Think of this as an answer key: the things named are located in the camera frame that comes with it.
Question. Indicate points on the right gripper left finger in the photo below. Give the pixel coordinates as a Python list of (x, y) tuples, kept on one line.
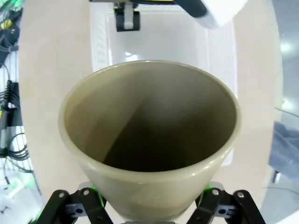
[(88, 210)]

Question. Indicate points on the white perforated plastic basket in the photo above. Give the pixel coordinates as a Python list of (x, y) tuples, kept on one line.
[(102, 35)]

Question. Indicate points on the white device box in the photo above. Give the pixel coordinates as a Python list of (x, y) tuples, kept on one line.
[(14, 193)]

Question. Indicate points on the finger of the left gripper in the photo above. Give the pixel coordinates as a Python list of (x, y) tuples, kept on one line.
[(120, 23)]

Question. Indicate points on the brown cardboard roll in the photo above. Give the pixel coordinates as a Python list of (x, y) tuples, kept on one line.
[(149, 186)]

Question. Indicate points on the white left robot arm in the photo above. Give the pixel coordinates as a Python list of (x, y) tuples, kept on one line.
[(224, 9)]

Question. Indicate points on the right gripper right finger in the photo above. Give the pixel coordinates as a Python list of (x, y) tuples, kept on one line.
[(217, 210)]

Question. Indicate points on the person in black sweater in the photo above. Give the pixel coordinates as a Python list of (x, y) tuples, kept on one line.
[(287, 149)]

